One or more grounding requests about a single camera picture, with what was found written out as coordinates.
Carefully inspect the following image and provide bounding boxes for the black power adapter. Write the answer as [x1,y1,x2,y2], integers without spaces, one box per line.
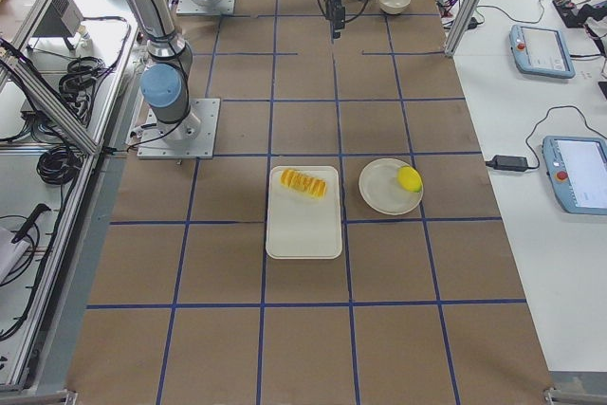
[485,155,529,172]

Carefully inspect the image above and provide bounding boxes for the cream bowl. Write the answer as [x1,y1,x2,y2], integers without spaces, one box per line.
[377,0,412,15]

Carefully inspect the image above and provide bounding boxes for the coiled black cables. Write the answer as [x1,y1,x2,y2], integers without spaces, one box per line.
[57,56,118,105]

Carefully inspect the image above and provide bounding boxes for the orange striped bread roll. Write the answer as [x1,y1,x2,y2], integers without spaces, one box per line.
[280,168,327,199]

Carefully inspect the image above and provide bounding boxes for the cream round plate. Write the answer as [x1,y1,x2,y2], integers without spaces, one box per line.
[359,158,423,215]

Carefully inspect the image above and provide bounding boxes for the yellow lemon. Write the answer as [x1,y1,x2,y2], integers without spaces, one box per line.
[396,166,423,193]

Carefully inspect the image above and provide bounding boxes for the grey control box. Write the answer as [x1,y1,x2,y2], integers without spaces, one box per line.
[33,0,83,50]

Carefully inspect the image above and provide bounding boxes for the near blue teach pendant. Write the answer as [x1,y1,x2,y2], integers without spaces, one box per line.
[542,136,607,215]

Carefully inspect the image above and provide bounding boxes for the white rectangular tray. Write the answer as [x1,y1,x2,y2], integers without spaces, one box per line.
[266,165,342,260]

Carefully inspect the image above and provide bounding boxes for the far blue teach pendant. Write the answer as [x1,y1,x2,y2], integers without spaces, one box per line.
[509,25,576,79]

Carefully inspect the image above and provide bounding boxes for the blue teach pendant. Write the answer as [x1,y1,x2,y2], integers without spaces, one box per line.
[542,136,607,215]
[509,25,576,79]

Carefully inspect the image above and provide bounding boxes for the aluminium frame post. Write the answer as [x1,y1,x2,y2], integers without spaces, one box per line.
[443,0,504,58]

